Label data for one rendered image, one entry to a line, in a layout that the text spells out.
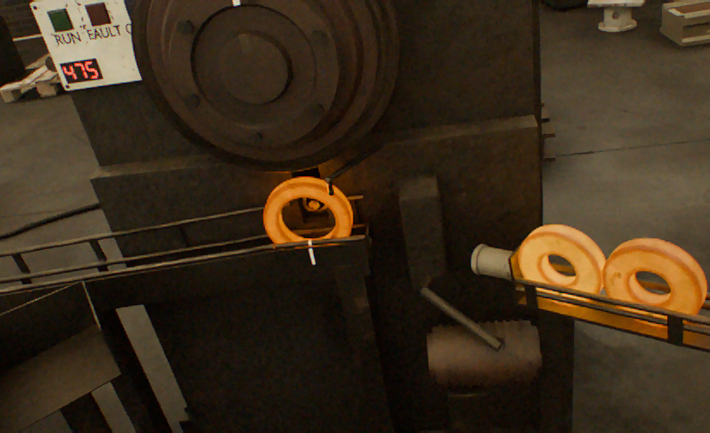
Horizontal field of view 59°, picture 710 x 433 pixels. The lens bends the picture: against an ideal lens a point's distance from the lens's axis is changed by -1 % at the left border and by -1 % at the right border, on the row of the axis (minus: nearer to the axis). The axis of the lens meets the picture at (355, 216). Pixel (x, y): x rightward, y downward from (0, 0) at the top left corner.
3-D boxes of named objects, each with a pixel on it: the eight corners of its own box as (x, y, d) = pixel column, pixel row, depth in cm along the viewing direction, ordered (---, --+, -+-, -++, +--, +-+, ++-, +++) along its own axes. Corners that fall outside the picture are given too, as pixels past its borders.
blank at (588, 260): (520, 217, 115) (511, 226, 113) (605, 229, 105) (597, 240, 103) (530, 287, 122) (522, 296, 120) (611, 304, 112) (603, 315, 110)
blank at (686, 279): (605, 229, 105) (597, 240, 103) (708, 245, 95) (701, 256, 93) (610, 304, 112) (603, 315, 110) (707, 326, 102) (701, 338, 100)
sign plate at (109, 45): (70, 88, 133) (34, 1, 124) (186, 70, 129) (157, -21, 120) (64, 91, 131) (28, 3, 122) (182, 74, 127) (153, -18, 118)
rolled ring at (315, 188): (343, 179, 124) (345, 171, 127) (253, 188, 127) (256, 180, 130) (358, 255, 134) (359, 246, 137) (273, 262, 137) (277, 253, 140)
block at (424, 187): (412, 265, 144) (399, 173, 132) (447, 262, 143) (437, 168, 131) (412, 295, 135) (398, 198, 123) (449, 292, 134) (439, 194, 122)
